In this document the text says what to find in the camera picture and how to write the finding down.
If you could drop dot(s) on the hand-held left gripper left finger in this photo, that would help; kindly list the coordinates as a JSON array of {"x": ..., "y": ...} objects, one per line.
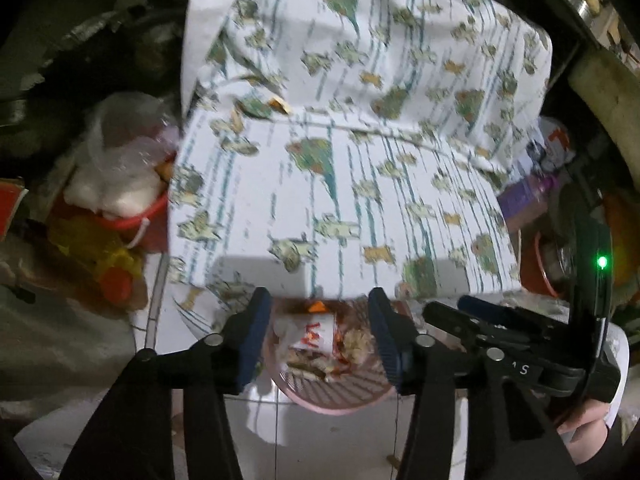
[{"x": 255, "y": 340}]

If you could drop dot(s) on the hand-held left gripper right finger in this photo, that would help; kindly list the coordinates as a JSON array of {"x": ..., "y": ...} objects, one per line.
[{"x": 384, "y": 345}]

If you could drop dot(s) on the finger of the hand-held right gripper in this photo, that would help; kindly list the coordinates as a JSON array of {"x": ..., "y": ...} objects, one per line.
[
  {"x": 450, "y": 321},
  {"x": 500, "y": 310}
]

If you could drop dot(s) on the brown paper wrapper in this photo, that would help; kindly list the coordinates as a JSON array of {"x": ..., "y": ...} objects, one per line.
[{"x": 361, "y": 344}]

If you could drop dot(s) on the pink plastic basket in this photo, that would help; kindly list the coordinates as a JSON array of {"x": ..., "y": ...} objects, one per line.
[{"x": 345, "y": 400}]

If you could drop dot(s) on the person's right hand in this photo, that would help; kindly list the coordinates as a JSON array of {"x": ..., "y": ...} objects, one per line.
[{"x": 587, "y": 422}]

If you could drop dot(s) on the orange plastic basin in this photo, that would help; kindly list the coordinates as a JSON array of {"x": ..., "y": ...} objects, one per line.
[{"x": 542, "y": 270}]

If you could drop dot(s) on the purple box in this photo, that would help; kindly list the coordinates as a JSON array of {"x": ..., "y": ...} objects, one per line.
[{"x": 525, "y": 197}]

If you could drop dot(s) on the orange round lid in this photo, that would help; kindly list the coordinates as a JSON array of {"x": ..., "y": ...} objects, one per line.
[{"x": 116, "y": 284}]

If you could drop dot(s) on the red plastic bucket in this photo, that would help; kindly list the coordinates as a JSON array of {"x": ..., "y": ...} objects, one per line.
[{"x": 145, "y": 212}]

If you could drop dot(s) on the white red printed box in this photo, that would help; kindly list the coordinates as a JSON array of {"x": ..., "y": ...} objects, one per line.
[{"x": 552, "y": 142}]

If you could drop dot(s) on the printed white tablecloth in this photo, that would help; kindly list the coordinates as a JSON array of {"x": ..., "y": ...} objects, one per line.
[{"x": 350, "y": 170}]

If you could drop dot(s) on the yellow plastic bag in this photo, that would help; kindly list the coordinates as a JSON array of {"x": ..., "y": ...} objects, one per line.
[{"x": 90, "y": 242}]

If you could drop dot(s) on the clear plastic bag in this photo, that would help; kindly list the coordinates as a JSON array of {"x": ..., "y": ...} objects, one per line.
[{"x": 120, "y": 160}]

